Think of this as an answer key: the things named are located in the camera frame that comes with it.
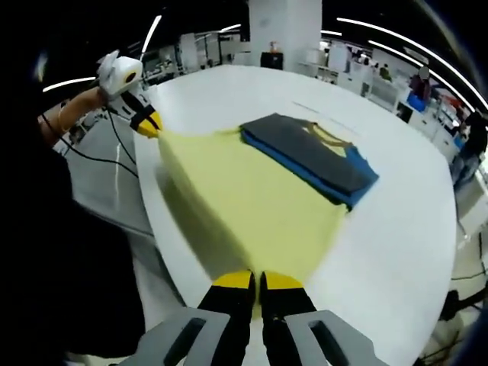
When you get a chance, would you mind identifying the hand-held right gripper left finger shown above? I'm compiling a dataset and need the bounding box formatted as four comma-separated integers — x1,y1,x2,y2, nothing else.
129,269,256,366

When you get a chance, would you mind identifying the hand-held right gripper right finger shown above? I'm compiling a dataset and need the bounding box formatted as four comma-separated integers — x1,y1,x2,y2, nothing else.
258,269,388,366

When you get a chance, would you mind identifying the yellow blue grey garment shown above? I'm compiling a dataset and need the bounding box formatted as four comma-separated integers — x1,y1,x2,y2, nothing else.
154,112,380,323

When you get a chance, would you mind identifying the person's left hand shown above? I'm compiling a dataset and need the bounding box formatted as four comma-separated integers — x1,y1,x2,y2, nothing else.
60,88,110,129

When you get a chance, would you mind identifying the ceiling light strip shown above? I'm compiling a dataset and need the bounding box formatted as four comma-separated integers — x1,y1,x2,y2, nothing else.
140,14,163,62
42,75,97,93
336,17,488,106
368,39,464,115

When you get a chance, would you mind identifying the person in black shirt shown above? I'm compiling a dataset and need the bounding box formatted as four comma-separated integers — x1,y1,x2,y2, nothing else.
0,125,146,359

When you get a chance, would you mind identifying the black floor stand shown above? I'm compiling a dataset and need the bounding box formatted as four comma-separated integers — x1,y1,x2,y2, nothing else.
441,289,483,323

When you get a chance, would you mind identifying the row of white cabinets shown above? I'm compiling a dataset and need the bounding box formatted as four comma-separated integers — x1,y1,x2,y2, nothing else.
322,56,458,153

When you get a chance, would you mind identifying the black cable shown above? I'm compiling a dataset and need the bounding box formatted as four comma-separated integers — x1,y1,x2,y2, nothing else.
41,108,139,178

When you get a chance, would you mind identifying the thin bracelet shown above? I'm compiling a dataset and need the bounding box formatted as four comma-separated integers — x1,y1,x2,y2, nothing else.
56,106,72,133

